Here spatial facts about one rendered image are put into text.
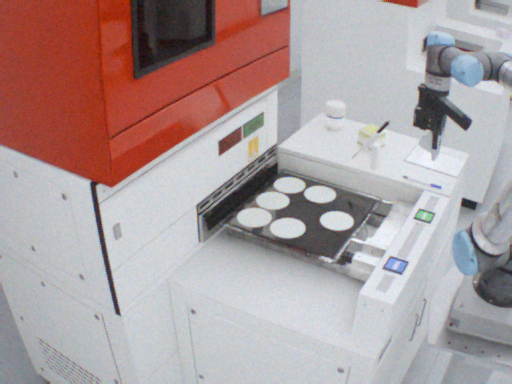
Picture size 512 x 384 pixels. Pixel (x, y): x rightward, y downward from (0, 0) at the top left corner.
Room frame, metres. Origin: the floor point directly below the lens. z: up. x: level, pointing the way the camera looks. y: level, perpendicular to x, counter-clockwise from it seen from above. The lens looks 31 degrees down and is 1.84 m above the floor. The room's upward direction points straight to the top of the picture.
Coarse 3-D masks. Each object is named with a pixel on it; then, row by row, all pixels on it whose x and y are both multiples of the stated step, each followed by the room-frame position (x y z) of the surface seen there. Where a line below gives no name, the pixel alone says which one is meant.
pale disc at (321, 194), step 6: (318, 186) 1.60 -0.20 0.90; (324, 186) 1.60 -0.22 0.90; (306, 192) 1.56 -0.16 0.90; (312, 192) 1.56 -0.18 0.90; (318, 192) 1.56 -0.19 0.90; (324, 192) 1.56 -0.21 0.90; (330, 192) 1.56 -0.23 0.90; (312, 198) 1.52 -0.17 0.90; (318, 198) 1.52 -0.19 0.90; (324, 198) 1.52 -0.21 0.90; (330, 198) 1.52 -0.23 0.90
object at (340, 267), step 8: (232, 232) 1.44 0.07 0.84; (248, 240) 1.41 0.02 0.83; (256, 240) 1.39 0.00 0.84; (272, 248) 1.36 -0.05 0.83; (280, 248) 1.35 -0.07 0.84; (296, 256) 1.32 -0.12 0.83; (304, 256) 1.31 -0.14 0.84; (320, 264) 1.28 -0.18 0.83; (328, 264) 1.27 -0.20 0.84; (336, 264) 1.26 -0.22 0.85; (344, 264) 1.25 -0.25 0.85; (344, 272) 1.24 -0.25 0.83; (360, 280) 1.22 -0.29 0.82
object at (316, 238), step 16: (288, 176) 1.66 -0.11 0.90; (336, 192) 1.56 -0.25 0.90; (352, 192) 1.56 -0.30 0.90; (240, 208) 1.47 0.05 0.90; (288, 208) 1.47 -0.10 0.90; (304, 208) 1.47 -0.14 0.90; (320, 208) 1.47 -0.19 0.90; (336, 208) 1.47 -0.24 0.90; (352, 208) 1.47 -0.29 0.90; (368, 208) 1.47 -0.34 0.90; (240, 224) 1.38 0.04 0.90; (304, 224) 1.38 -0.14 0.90; (320, 224) 1.38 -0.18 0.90; (352, 224) 1.38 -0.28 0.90; (288, 240) 1.30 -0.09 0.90; (304, 240) 1.31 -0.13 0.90; (320, 240) 1.30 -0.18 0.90; (336, 240) 1.30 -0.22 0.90
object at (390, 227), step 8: (392, 216) 1.45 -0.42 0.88; (400, 216) 1.45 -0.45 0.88; (384, 224) 1.41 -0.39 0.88; (392, 224) 1.41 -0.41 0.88; (400, 224) 1.40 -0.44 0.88; (376, 232) 1.37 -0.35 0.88; (384, 232) 1.36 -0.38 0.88; (392, 232) 1.36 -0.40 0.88; (384, 240) 1.32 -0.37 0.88; (392, 240) 1.32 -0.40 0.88; (376, 256) 1.25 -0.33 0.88; (352, 272) 1.20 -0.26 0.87; (360, 272) 1.18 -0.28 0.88; (368, 272) 1.18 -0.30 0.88
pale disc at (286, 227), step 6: (276, 222) 1.39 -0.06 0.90; (282, 222) 1.39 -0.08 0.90; (288, 222) 1.39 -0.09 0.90; (294, 222) 1.39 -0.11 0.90; (300, 222) 1.39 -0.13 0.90; (270, 228) 1.36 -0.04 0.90; (276, 228) 1.36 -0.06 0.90; (282, 228) 1.36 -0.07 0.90; (288, 228) 1.36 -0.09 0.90; (294, 228) 1.36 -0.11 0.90; (300, 228) 1.36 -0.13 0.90; (276, 234) 1.33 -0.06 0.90; (282, 234) 1.33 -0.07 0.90; (288, 234) 1.33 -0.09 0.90; (294, 234) 1.33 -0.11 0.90; (300, 234) 1.33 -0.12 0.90
